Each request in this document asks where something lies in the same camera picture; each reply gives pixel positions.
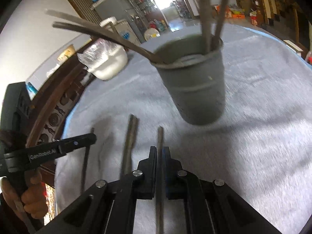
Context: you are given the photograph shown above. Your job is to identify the dark metal utensil holder cup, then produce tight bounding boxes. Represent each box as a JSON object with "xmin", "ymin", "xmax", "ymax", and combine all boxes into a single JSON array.
[{"xmin": 153, "ymin": 34, "xmax": 225, "ymax": 125}]

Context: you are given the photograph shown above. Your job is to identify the dark chopstick crossing diagonal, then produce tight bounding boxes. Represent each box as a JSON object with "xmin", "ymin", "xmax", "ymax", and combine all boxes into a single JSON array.
[{"xmin": 199, "ymin": 0, "xmax": 212, "ymax": 53}]

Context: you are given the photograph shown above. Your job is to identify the person left hand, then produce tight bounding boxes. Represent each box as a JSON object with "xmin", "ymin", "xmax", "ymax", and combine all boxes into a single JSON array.
[{"xmin": 1, "ymin": 169, "xmax": 48, "ymax": 220}]

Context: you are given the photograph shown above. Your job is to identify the grey felt table cloth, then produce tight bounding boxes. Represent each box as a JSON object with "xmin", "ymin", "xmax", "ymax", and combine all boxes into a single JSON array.
[{"xmin": 63, "ymin": 24, "xmax": 311, "ymax": 233}]

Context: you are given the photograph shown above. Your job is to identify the white bowl with plastic bag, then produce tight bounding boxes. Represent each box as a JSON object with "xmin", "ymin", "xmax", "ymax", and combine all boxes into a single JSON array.
[{"xmin": 77, "ymin": 39, "xmax": 128, "ymax": 81}]

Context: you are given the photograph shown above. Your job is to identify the small white fan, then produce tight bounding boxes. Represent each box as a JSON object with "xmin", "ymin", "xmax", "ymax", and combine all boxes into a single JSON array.
[{"xmin": 144, "ymin": 28, "xmax": 160, "ymax": 41}]

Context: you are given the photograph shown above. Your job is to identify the white chest freezer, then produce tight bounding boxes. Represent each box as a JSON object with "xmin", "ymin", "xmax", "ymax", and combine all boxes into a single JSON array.
[{"xmin": 100, "ymin": 16, "xmax": 141, "ymax": 46}]

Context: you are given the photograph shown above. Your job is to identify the grey refrigerator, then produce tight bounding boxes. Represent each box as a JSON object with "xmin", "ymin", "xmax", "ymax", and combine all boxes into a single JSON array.
[{"xmin": 91, "ymin": 0, "xmax": 147, "ymax": 43}]

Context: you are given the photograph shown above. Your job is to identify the orange cardboard box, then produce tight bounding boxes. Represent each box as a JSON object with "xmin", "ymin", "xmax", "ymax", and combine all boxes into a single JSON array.
[{"xmin": 224, "ymin": 5, "xmax": 245, "ymax": 19}]

